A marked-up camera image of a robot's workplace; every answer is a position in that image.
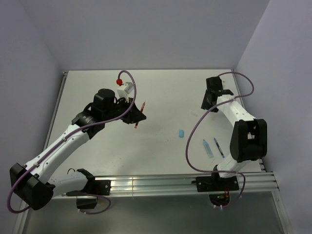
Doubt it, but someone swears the blue pen cap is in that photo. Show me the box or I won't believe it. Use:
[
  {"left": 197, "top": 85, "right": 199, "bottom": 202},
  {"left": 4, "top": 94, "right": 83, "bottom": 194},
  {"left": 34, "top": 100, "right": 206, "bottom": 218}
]
[{"left": 178, "top": 129, "right": 184, "bottom": 138}]

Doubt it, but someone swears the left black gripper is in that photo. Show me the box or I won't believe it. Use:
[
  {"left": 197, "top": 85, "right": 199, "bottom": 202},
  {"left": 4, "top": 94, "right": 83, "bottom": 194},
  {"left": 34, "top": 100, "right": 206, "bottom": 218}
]
[{"left": 103, "top": 97, "right": 146, "bottom": 124}]

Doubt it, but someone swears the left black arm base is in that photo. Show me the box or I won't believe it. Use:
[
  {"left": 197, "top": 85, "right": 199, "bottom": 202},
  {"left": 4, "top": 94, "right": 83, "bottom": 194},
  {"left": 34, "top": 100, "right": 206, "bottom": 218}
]
[{"left": 65, "top": 180, "right": 112, "bottom": 215}]

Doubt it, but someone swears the aluminium rail frame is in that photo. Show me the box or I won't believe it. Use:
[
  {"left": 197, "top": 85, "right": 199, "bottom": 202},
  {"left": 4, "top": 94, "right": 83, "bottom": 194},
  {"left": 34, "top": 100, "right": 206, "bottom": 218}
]
[{"left": 96, "top": 172, "right": 279, "bottom": 197}]

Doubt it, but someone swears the red thin pen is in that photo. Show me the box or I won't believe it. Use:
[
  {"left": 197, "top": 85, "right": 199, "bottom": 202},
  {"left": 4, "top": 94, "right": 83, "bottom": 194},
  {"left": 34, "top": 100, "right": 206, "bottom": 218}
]
[{"left": 134, "top": 101, "right": 146, "bottom": 129}]

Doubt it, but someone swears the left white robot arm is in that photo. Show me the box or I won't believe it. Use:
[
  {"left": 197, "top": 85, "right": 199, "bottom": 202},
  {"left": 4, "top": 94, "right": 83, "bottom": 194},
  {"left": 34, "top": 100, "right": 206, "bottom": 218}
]
[{"left": 7, "top": 87, "right": 146, "bottom": 214}]

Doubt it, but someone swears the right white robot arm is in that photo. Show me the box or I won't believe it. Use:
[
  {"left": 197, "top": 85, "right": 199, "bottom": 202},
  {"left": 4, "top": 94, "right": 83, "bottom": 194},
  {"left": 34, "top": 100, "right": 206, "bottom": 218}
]
[{"left": 201, "top": 76, "right": 268, "bottom": 190}]

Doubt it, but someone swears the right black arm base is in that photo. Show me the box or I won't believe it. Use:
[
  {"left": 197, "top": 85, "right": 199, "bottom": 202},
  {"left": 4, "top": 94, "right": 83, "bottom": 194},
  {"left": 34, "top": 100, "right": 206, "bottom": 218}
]
[{"left": 191, "top": 176, "right": 239, "bottom": 192}]

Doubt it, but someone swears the blue thin pen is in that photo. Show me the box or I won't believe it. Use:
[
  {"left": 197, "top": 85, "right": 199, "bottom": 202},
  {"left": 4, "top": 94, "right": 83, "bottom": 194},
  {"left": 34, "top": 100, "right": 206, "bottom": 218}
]
[{"left": 214, "top": 137, "right": 225, "bottom": 158}]

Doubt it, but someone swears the blue highlighter pen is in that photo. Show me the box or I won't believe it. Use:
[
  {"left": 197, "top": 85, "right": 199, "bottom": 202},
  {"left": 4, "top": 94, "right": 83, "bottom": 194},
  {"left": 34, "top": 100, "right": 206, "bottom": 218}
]
[{"left": 203, "top": 140, "right": 214, "bottom": 158}]

